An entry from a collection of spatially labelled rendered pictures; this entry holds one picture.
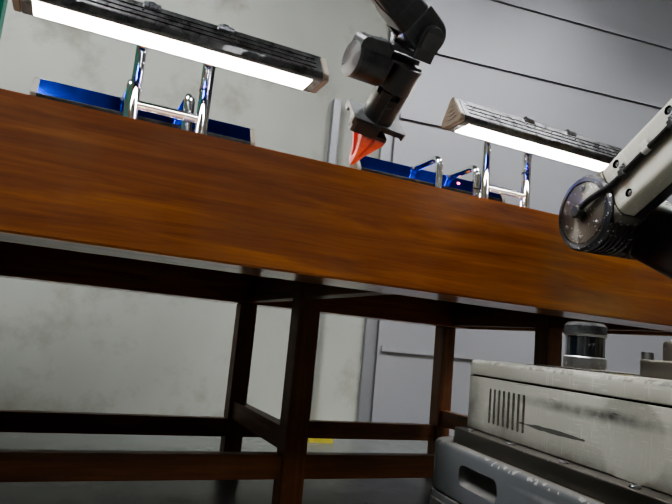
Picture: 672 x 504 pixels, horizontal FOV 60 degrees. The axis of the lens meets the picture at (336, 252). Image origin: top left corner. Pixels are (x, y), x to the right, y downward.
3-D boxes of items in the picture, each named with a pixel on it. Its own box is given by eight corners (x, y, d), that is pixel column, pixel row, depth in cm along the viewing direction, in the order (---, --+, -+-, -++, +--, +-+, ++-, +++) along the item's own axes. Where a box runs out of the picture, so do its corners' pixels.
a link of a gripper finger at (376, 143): (324, 144, 107) (347, 101, 101) (358, 156, 110) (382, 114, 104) (330, 165, 102) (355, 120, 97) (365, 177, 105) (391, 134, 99)
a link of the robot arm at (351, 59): (448, 31, 90) (421, 18, 96) (387, 4, 84) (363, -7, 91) (415, 104, 95) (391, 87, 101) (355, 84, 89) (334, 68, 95)
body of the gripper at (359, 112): (342, 107, 102) (362, 69, 98) (392, 125, 106) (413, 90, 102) (349, 126, 97) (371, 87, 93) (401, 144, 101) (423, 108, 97)
